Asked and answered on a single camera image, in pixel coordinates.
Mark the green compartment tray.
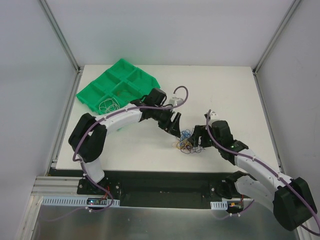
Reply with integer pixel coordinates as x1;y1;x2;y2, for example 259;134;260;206
76;59;160;115

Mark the coloured wire bundle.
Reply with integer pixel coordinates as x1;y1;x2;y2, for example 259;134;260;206
172;127;206;155

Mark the right white cable duct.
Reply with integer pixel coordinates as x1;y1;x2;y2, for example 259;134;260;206
210;201;228;211

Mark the white wire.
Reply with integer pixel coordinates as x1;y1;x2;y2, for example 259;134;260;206
97;98;120;113

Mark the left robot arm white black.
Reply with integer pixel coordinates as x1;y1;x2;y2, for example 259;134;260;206
68;88;186;195

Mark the left aluminium frame post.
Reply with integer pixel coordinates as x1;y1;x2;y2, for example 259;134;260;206
38;0;81;73

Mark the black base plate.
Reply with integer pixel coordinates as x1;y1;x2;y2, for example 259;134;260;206
48;169;241;210

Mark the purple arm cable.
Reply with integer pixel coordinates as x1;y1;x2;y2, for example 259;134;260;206
205;109;320;235
72;85;190;213

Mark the aluminium frame rail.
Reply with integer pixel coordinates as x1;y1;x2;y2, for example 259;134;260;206
31;176;81;196

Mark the aluminium frame post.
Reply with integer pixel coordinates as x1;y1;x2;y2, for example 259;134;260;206
252;0;303;76
38;0;81;73

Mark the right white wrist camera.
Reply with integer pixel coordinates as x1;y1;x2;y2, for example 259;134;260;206
207;111;220;122

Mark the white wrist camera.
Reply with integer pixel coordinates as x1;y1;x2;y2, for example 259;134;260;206
207;111;220;122
168;96;184;107

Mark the left white cable duct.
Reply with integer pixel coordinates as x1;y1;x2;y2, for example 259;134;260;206
42;196;120;208

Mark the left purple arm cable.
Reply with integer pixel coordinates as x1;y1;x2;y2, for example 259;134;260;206
72;85;190;213

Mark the white cable duct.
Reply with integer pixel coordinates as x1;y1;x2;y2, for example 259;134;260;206
210;201;228;211
42;196;120;208

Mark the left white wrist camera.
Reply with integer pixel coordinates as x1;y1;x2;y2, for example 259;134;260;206
168;96;184;107

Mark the right aluminium frame post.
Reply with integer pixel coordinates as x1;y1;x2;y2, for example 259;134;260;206
252;0;303;76

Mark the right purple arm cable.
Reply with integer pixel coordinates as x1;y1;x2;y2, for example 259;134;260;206
205;109;320;235

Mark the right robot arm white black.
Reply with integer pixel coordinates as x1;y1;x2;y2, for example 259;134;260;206
188;120;318;231

